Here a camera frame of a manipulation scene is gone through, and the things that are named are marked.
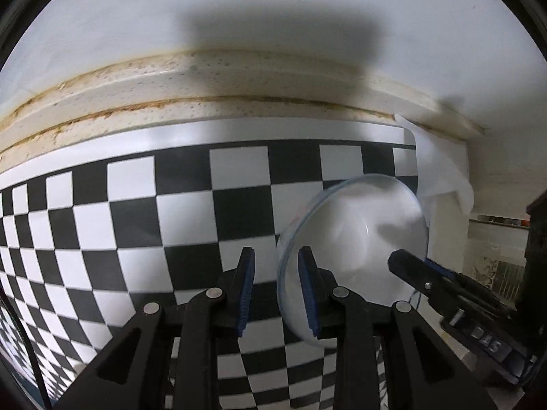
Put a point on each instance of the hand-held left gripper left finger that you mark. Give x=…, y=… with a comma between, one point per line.
x=247, y=290

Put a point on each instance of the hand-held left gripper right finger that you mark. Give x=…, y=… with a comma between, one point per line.
x=307, y=290

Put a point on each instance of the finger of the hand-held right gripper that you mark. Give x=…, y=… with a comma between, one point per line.
x=416, y=275

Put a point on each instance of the white bowl with blue rim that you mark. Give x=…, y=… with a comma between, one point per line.
x=363, y=230

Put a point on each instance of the black white checkered tablecloth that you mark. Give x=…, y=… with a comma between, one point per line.
x=128, y=222

